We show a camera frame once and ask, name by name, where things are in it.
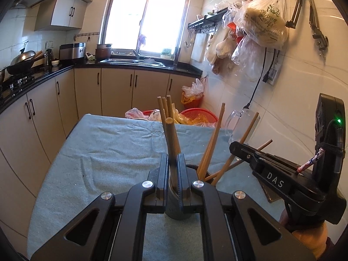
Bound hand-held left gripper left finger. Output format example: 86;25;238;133
30;154;170;261

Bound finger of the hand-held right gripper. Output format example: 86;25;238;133
229;141;276;172

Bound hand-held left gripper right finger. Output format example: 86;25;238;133
178;154;316;261

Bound dark wooden chopstick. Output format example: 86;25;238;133
164;117;181;191

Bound grey cup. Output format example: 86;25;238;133
164;164;218;221

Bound person's right hand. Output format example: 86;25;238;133
280;208;330;260

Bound glass mug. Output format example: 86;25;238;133
224;108;260;161

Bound black smartphone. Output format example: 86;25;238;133
258;181;280;203

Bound red basin with bags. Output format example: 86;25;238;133
171;103;218;128

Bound blue-grey towel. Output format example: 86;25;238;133
27;114;280;261

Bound red plastic basket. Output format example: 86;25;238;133
179;108;219;128

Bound pink plastic bag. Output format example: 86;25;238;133
125;107;149;120

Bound red bin with plastic bags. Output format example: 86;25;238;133
181;78;205;109

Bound beige base cabinets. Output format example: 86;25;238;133
0;68;202;202

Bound clear hanging plastic bag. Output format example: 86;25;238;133
231;34;265;82

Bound black countertop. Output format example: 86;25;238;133
0;58;203;109

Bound hanging bags of dried food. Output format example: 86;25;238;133
205;28;240;75

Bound white cutting board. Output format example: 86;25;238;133
190;33;211;62

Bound steel sink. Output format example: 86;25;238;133
99;57;166;68

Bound dark knife holder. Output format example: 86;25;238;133
173;47;182;68

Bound large bag with round bread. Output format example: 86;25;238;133
234;0;289;50

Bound brown clay pot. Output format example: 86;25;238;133
95;43;112;61

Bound silver rice cooker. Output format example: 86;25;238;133
59;42;87;61

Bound window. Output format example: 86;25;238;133
99;0;191;57

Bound gas stove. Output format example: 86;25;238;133
0;73;36;98

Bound wok with steel lid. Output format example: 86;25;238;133
5;42;44;75

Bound black power cable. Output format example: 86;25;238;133
242;46;276;110

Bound white wall device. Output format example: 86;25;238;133
266;50;280;85

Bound black wall shelf rack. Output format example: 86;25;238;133
187;7;230;34

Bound small wall cabinet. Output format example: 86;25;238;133
34;0;87;32

